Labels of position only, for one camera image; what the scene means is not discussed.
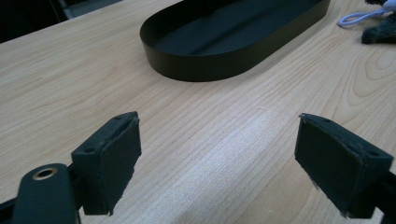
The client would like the dark plush toy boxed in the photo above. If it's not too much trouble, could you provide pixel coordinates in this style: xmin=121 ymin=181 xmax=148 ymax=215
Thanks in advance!
xmin=361 ymin=0 xmax=396 ymax=45

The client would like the black oval tray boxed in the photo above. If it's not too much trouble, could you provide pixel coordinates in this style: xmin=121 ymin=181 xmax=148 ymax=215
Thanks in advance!
xmin=139 ymin=0 xmax=332 ymax=83

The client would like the white cord loop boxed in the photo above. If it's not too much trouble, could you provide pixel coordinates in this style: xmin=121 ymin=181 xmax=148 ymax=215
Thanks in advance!
xmin=337 ymin=8 xmax=389 ymax=28

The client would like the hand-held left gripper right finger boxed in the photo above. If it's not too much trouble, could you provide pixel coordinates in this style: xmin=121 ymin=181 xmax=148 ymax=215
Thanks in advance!
xmin=293 ymin=112 xmax=394 ymax=219

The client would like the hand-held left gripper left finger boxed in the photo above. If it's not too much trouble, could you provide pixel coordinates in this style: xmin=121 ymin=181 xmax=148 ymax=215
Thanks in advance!
xmin=70 ymin=111 xmax=143 ymax=217

